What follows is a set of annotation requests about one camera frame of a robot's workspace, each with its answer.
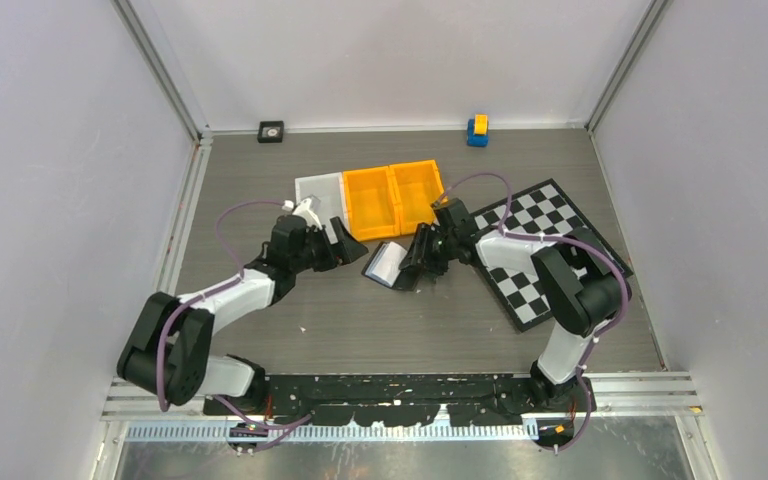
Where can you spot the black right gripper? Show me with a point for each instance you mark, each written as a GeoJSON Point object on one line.
{"type": "Point", "coordinates": [420, 254]}

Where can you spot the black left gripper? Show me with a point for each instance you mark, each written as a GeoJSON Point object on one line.
{"type": "Point", "coordinates": [343, 252]}

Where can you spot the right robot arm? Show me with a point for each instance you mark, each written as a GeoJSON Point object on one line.
{"type": "Point", "coordinates": [579, 321]}

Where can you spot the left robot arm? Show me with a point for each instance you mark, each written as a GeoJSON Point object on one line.
{"type": "Point", "coordinates": [168, 352]}

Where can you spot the orange plastic bin left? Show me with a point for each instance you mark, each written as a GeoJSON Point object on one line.
{"type": "Point", "coordinates": [371, 203]}

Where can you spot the orange plastic bin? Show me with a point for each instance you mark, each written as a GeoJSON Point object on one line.
{"type": "Point", "coordinates": [371, 203]}
{"type": "Point", "coordinates": [418, 185]}

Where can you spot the white plastic bin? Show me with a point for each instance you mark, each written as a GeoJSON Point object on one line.
{"type": "Point", "coordinates": [329, 190]}

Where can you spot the orange plastic bin right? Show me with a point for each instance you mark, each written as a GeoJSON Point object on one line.
{"type": "Point", "coordinates": [418, 185]}

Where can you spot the black white checkerboard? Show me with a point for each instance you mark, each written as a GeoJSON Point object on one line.
{"type": "Point", "coordinates": [540, 234]}

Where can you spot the blue toy car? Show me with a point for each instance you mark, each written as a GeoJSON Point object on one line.
{"type": "Point", "coordinates": [474, 139]}

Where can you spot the small black square box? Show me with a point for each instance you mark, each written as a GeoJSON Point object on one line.
{"type": "Point", "coordinates": [270, 132]}

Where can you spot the yellow toy block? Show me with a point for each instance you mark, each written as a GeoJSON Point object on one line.
{"type": "Point", "coordinates": [480, 124]}

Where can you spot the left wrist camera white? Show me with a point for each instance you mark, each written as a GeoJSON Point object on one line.
{"type": "Point", "coordinates": [305, 209]}

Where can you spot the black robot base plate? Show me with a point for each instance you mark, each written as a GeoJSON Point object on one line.
{"type": "Point", "coordinates": [402, 400]}

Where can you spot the aluminium frame rail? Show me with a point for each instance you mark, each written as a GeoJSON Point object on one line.
{"type": "Point", "coordinates": [652, 394]}

